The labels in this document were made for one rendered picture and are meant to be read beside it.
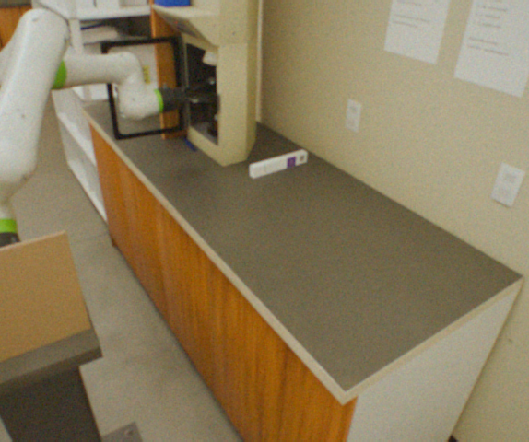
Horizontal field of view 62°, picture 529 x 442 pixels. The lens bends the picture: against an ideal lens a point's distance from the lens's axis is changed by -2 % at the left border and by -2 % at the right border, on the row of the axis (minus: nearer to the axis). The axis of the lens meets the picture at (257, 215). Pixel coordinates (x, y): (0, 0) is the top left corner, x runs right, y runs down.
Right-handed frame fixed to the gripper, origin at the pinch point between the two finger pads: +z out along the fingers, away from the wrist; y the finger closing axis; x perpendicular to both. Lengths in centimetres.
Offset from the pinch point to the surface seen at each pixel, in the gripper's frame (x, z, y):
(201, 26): -27.6, -14.2, -13.7
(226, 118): 6.1, -4.8, -13.9
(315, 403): 45, -35, -107
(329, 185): 26, 20, -48
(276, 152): 25.8, 20.2, -14.3
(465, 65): -25, 35, -81
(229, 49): -19.2, -3.3, -13.9
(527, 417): 74, 35, -136
